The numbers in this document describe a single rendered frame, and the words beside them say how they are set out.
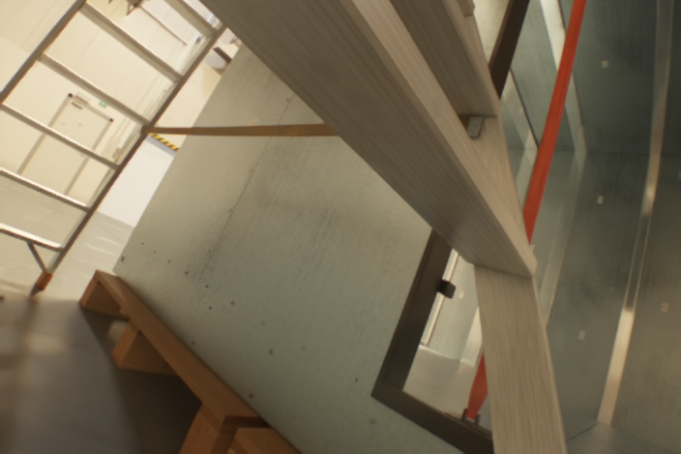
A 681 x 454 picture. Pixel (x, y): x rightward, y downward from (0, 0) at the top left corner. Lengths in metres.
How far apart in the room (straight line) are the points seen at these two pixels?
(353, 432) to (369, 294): 0.29
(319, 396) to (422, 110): 0.80
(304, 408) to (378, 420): 0.20
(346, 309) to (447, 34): 0.65
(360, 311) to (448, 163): 0.68
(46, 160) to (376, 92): 9.99
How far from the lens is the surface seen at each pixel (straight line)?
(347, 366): 0.87
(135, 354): 1.48
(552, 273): 4.37
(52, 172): 10.15
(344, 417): 0.88
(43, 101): 10.15
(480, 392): 0.82
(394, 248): 0.88
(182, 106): 10.88
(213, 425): 1.01
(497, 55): 1.10
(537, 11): 3.47
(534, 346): 0.44
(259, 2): 0.18
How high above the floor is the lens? 0.51
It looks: 15 degrees up
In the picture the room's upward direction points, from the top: 24 degrees clockwise
